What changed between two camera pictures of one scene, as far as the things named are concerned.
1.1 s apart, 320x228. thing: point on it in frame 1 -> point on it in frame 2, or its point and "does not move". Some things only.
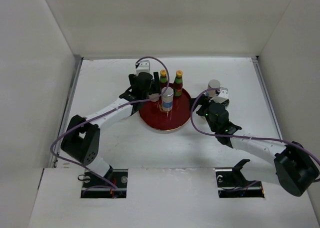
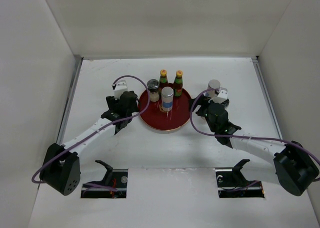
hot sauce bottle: x=178 y=83 does not move
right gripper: x=203 y=100 does not move
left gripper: x=156 y=82 -> x=112 y=102
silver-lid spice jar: x=167 y=99 does not move
